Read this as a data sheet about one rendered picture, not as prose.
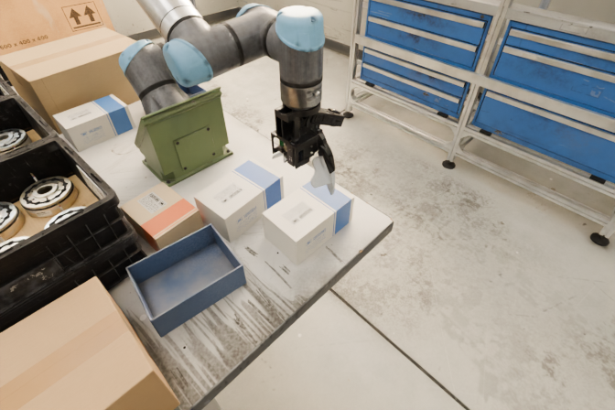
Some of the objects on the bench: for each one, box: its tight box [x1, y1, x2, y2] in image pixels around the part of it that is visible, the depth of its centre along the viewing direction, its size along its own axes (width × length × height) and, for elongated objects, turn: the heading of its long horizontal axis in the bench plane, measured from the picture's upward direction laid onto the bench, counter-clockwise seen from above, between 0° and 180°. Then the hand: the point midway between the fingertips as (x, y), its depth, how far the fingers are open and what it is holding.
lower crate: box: [0, 217, 147, 333], centre depth 75 cm, size 40×30×12 cm
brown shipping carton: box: [0, 276, 180, 410], centre depth 53 cm, size 30×22×16 cm
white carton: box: [52, 94, 136, 152], centre depth 120 cm, size 20×12×9 cm, turn 137°
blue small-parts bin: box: [125, 223, 247, 338], centre depth 76 cm, size 20×15×7 cm
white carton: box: [262, 181, 354, 265], centre depth 87 cm, size 20×12×9 cm, turn 135°
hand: (309, 176), depth 78 cm, fingers open, 14 cm apart
